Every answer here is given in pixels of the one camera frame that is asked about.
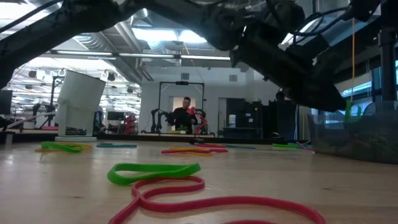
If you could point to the clear plastic bin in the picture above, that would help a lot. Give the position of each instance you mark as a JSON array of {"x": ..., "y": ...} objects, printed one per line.
[{"x": 351, "y": 140}]

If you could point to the red rubber band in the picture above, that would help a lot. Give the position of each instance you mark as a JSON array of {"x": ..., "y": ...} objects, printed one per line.
[
  {"x": 217, "y": 202},
  {"x": 211, "y": 145},
  {"x": 301, "y": 144},
  {"x": 221, "y": 150}
]

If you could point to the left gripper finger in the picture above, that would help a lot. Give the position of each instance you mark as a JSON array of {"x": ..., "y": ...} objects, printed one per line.
[{"x": 326, "y": 98}]

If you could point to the black monitor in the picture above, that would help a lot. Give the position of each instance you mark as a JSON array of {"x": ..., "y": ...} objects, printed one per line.
[{"x": 5, "y": 102}]

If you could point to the red background robot arm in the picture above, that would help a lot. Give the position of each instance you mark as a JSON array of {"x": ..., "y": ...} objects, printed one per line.
[{"x": 191, "y": 110}]

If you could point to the black gantry frame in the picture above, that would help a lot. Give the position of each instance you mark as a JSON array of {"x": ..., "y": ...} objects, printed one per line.
[{"x": 182, "y": 82}]

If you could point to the white canister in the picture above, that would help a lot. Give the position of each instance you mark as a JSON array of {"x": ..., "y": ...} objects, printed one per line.
[{"x": 232, "y": 121}]

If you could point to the black folding screen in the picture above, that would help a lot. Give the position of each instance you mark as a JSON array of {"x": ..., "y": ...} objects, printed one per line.
[{"x": 287, "y": 124}]

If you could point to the black cabinet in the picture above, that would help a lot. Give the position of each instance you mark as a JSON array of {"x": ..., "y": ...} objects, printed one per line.
[{"x": 245, "y": 118}]

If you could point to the black background robot arm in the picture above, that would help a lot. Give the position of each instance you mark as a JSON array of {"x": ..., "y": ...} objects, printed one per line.
[{"x": 161, "y": 115}]

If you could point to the black post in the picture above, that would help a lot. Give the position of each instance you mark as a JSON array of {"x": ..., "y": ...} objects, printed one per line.
[{"x": 388, "y": 71}]

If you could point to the black table frame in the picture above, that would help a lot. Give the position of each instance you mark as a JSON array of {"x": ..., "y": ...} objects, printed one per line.
[{"x": 140, "y": 137}]

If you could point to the small background monitor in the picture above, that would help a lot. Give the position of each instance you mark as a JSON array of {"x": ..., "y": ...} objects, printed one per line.
[{"x": 115, "y": 116}]

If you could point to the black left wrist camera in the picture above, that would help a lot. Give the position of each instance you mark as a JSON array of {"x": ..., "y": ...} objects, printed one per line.
[{"x": 312, "y": 48}]

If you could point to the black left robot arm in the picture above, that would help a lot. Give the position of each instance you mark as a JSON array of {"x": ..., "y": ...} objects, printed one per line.
[{"x": 46, "y": 34}]

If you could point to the long ceiling light bar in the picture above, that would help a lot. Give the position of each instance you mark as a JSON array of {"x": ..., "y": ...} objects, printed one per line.
[{"x": 146, "y": 55}]

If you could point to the person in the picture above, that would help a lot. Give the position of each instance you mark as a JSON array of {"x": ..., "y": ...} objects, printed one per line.
[{"x": 182, "y": 119}]

